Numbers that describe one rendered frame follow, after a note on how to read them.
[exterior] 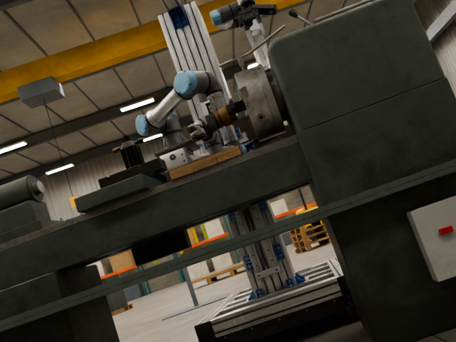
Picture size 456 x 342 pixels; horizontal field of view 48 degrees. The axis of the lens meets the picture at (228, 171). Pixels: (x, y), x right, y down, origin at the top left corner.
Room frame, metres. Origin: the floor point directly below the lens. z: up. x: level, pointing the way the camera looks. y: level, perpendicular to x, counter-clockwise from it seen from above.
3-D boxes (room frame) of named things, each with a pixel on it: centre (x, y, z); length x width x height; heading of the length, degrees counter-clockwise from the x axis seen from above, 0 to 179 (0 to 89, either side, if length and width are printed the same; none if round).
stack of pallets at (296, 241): (11.78, -1.54, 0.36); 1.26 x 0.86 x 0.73; 104
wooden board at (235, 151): (2.21, 0.06, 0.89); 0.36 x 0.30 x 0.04; 175
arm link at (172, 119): (2.85, 0.24, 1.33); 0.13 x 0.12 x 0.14; 136
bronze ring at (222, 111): (2.19, -0.07, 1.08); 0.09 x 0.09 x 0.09; 85
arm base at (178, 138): (2.85, 0.23, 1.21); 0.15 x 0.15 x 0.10
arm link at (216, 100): (2.56, -0.07, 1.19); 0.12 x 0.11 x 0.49; 46
